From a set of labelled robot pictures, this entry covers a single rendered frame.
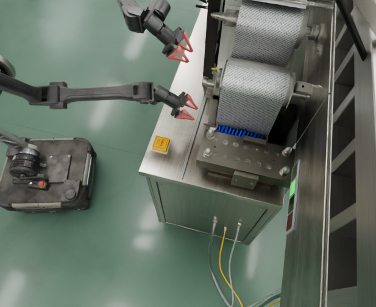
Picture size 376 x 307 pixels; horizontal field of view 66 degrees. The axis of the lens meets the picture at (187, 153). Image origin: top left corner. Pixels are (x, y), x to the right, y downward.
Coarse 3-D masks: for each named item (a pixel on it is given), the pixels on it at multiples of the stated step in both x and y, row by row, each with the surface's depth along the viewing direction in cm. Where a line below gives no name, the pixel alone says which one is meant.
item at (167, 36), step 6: (162, 30) 102; (168, 30) 103; (174, 30) 109; (156, 36) 105; (162, 36) 103; (168, 36) 104; (174, 36) 105; (162, 42) 106; (168, 42) 105; (174, 42) 104; (168, 48) 104
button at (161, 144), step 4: (156, 136) 140; (160, 136) 140; (156, 140) 138; (160, 140) 138; (164, 140) 139; (168, 140) 139; (152, 144) 137; (156, 144) 137; (160, 144) 137; (164, 144) 137; (168, 144) 140; (152, 148) 137; (156, 148) 137; (160, 148) 136; (164, 148) 136
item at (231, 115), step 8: (224, 104) 117; (232, 104) 116; (224, 112) 122; (232, 112) 120; (240, 112) 119; (248, 112) 118; (256, 112) 116; (264, 112) 115; (272, 112) 114; (216, 120) 128; (224, 120) 126; (232, 120) 125; (240, 120) 123; (248, 120) 122; (256, 120) 121; (264, 120) 119; (272, 120) 118; (232, 128) 130; (240, 128) 128; (248, 128) 127; (256, 128) 125; (264, 128) 124; (264, 136) 129
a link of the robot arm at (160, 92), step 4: (156, 88) 120; (160, 88) 120; (164, 88) 121; (156, 92) 119; (160, 92) 120; (164, 92) 120; (168, 92) 121; (156, 96) 121; (160, 96) 120; (164, 96) 121; (160, 100) 122; (164, 100) 122
